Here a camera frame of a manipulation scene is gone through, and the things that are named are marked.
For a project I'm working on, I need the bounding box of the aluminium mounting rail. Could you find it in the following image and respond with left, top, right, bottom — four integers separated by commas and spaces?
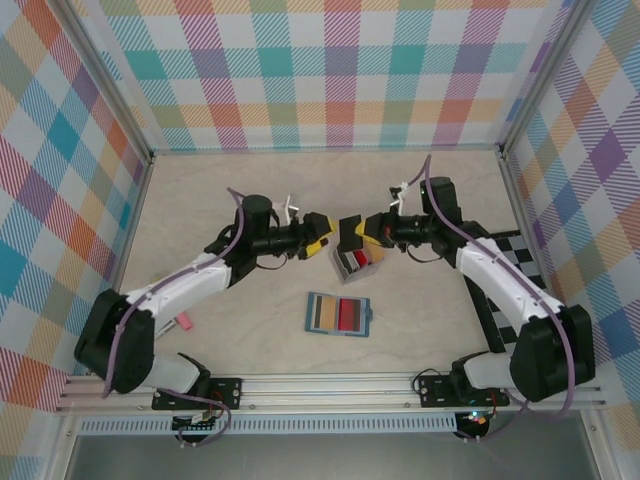
54, 372, 609, 415

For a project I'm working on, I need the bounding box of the silver box of coloured blocks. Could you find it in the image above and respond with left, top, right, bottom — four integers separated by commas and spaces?
327, 247, 384, 286

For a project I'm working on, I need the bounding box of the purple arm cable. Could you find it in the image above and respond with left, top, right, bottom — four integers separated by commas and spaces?
399, 154, 576, 444
102, 187, 247, 447

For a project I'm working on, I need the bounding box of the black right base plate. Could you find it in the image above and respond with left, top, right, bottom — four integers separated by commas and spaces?
414, 373, 512, 409

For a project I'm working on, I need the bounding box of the small pink white object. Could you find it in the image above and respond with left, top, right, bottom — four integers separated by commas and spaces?
154, 312, 195, 336

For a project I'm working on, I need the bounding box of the black credit card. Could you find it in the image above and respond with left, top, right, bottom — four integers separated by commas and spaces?
338, 214, 367, 252

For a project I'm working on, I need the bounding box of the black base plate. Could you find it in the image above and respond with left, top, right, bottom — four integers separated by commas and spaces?
151, 377, 245, 412
414, 373, 512, 409

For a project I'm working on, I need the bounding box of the teal tray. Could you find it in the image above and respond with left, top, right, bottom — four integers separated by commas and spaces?
303, 291, 375, 340

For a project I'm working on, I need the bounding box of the white slotted cable duct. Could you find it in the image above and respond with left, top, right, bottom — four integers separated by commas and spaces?
78, 417, 459, 436

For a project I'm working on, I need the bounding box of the grey metal panel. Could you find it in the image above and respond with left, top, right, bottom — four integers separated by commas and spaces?
64, 433, 601, 480

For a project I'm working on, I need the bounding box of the right controller circuit board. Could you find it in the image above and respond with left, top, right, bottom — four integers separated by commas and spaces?
452, 409, 494, 441

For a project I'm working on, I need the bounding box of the aluminium floor rail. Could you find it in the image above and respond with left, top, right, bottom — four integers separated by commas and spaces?
87, 154, 156, 376
498, 149, 599, 371
149, 143, 504, 157

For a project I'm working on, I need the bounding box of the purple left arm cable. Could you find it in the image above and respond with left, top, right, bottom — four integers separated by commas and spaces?
102, 187, 247, 447

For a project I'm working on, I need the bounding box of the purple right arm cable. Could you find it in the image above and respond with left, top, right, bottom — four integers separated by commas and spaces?
399, 154, 576, 444

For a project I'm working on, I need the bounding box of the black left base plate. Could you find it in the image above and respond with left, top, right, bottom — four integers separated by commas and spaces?
151, 377, 245, 412

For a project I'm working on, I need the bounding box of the controller circuit board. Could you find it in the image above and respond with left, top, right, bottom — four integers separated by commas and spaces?
171, 410, 224, 435
452, 409, 494, 441

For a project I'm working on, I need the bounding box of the left controller circuit board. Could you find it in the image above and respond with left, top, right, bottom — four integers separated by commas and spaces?
171, 410, 224, 435

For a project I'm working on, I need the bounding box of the black grey checkerboard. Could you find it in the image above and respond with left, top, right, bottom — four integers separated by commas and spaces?
462, 228, 551, 354

